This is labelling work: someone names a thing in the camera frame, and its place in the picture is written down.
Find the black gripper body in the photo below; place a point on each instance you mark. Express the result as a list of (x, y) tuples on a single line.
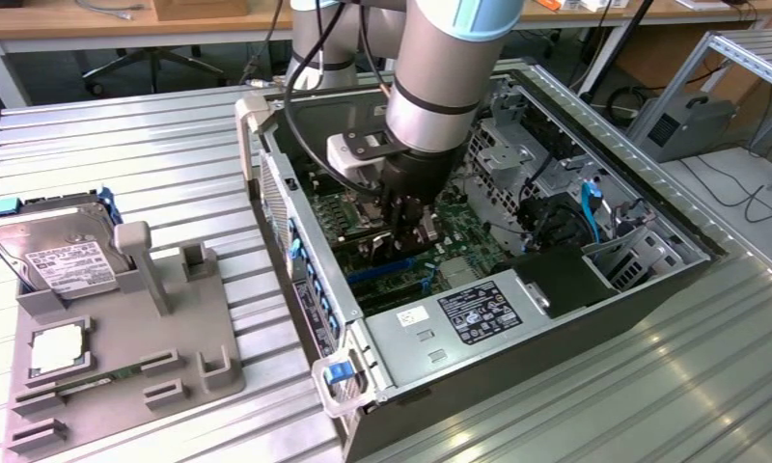
[(418, 176)]

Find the graphics card with black fan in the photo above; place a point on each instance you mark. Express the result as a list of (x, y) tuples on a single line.
[(367, 248)]

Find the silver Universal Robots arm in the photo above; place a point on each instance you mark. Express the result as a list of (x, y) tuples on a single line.
[(438, 72)]

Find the CPU socket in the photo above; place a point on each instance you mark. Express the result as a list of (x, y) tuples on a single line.
[(367, 214)]

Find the green motherboard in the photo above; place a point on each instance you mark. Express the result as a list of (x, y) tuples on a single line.
[(470, 231)]

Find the silver chipset heatsink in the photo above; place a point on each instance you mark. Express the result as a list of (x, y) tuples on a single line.
[(456, 272)]

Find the blue expansion slot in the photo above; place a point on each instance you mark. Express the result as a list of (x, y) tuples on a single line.
[(374, 274)]

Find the black RAM slot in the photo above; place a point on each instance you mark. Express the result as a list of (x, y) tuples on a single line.
[(324, 188), (319, 176)]

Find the black expansion slot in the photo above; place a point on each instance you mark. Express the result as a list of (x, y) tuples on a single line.
[(392, 301), (386, 291)]

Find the grey power supply unit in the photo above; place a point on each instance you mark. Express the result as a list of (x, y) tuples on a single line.
[(424, 337)]

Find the black office chair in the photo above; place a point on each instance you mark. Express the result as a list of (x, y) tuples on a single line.
[(547, 44), (155, 60)]

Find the metal disk bay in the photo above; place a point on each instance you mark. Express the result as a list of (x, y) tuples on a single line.
[(643, 260)]

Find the open black PC case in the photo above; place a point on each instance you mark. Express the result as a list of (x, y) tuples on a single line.
[(618, 337)]

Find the small orange box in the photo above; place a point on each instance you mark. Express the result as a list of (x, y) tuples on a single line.
[(548, 4)]

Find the black slanted pole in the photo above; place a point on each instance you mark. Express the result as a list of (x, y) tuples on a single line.
[(618, 46)]

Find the small white box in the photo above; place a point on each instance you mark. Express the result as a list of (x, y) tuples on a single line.
[(592, 5)]

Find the grey parts rack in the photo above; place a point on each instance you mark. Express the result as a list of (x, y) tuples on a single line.
[(135, 337)]

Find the brown cardboard box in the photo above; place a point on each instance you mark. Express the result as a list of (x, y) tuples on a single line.
[(199, 9)]

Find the silver hard disk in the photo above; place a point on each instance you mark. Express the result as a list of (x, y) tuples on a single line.
[(57, 251)]

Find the green RAM stick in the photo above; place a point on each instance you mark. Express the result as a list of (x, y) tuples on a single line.
[(103, 378)]

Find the silver CPU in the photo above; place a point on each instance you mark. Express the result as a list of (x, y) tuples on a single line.
[(55, 349)]

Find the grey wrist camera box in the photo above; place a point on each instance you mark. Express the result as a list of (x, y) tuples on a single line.
[(351, 161)]

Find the wooden desk white frame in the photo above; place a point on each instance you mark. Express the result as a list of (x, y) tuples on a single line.
[(682, 17)]

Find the aluminium profile frame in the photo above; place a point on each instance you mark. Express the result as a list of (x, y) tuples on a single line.
[(753, 53)]

